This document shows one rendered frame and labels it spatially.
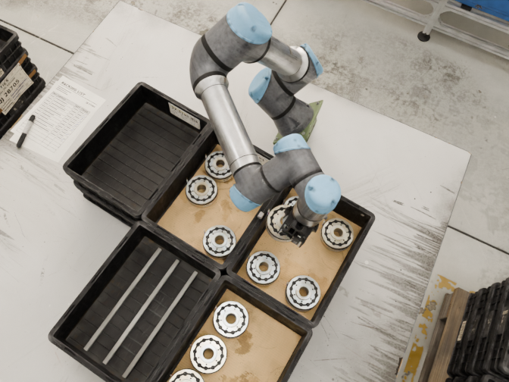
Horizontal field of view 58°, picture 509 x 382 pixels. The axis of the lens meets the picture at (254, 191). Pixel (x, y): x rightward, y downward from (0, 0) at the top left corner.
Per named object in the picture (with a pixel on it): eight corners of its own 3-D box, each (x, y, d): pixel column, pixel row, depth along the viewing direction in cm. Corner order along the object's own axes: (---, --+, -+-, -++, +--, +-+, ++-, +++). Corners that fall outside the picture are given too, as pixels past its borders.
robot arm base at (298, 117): (291, 109, 179) (276, 92, 174) (320, 104, 167) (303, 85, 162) (275, 139, 174) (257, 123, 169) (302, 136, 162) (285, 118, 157)
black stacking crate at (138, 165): (145, 101, 166) (140, 81, 156) (213, 140, 161) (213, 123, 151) (72, 183, 152) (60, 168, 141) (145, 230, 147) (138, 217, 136)
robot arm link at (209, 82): (167, 54, 124) (229, 212, 105) (195, 28, 119) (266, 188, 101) (195, 70, 133) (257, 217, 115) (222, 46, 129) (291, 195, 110)
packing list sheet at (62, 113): (58, 73, 182) (58, 73, 181) (108, 97, 179) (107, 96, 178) (4, 137, 169) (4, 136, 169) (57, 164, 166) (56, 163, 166)
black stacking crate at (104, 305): (145, 232, 146) (138, 219, 136) (223, 281, 141) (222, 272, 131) (60, 342, 132) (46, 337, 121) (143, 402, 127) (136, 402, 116)
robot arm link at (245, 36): (281, 72, 166) (193, 29, 118) (314, 45, 160) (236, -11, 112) (297, 98, 163) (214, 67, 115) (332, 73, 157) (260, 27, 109)
